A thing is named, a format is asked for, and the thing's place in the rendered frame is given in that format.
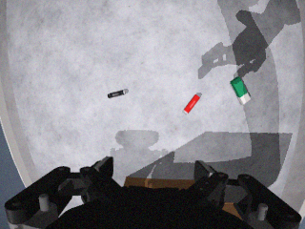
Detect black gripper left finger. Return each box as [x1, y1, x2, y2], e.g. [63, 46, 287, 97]
[4, 156, 137, 229]

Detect orange wooden drawer front with round knob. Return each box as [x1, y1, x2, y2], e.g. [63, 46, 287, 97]
[127, 178, 178, 189]
[180, 181, 233, 205]
[222, 206, 242, 220]

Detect green and white eraser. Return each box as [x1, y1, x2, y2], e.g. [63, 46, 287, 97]
[230, 77, 250, 104]

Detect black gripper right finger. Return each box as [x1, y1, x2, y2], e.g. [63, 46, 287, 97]
[171, 160, 302, 229]

